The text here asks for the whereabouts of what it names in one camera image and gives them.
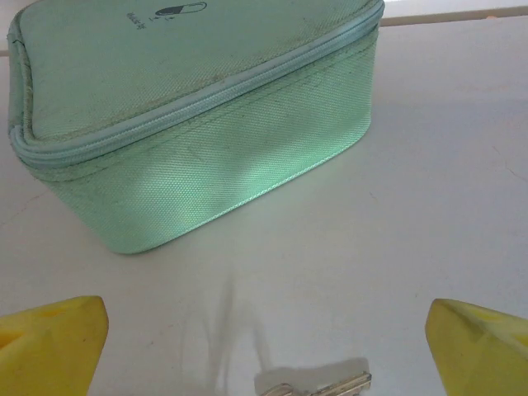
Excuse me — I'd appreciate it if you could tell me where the small metal key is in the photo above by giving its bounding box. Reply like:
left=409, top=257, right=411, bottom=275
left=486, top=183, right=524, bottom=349
left=254, top=370, right=373, bottom=396

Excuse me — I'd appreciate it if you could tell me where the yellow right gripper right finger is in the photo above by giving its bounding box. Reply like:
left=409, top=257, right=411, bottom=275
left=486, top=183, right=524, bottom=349
left=426, top=297, right=528, bottom=396

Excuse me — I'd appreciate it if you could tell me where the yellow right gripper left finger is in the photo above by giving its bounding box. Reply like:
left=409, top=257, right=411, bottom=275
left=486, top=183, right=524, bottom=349
left=0, top=295, right=111, bottom=396

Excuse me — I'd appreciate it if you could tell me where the mint green zippered pouch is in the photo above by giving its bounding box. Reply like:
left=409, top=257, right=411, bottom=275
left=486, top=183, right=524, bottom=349
left=6, top=0, right=385, bottom=255

